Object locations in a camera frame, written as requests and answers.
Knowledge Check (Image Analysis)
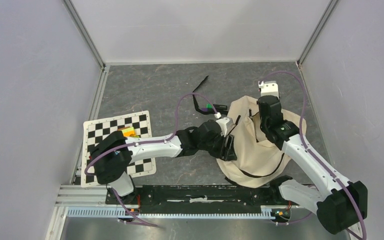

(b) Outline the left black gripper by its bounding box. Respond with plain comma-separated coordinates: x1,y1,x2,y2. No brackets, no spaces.
198,131,237,161

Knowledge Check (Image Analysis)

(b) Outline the green marker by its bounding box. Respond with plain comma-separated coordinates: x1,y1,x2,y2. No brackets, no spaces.
204,104,228,114

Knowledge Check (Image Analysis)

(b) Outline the cream canvas backpack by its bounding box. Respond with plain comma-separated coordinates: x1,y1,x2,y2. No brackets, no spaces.
191,75,308,189

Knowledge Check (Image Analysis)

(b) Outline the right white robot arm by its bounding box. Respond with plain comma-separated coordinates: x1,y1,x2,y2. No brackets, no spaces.
257,95,368,234

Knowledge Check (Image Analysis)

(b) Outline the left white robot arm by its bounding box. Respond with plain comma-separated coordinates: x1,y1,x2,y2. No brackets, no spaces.
84,117,237,204

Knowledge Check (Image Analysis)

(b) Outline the checkered chess mat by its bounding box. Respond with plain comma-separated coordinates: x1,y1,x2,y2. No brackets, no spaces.
74,110,152,188

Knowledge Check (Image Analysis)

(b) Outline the colourful block stack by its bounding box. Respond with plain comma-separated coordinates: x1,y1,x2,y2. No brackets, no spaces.
117,126,140,138

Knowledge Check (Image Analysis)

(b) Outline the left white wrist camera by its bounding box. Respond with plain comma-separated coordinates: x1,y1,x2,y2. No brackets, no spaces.
214,112,234,137

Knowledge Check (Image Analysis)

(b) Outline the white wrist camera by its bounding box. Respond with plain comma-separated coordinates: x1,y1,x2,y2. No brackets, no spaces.
214,112,234,137
258,81,280,98

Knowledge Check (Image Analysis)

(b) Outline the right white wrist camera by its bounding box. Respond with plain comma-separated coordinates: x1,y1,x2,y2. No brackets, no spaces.
258,81,280,98

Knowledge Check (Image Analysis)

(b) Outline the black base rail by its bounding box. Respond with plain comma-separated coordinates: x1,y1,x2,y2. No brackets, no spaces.
121,184,296,218

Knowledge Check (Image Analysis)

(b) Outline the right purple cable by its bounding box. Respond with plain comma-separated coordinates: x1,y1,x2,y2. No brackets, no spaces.
261,70,368,240

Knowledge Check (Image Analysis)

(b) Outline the purple cable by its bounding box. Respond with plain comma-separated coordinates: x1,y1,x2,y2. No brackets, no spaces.
84,93,221,228
261,70,368,240

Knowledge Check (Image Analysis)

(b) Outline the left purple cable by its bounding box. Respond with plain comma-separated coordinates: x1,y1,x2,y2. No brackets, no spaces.
84,93,221,228

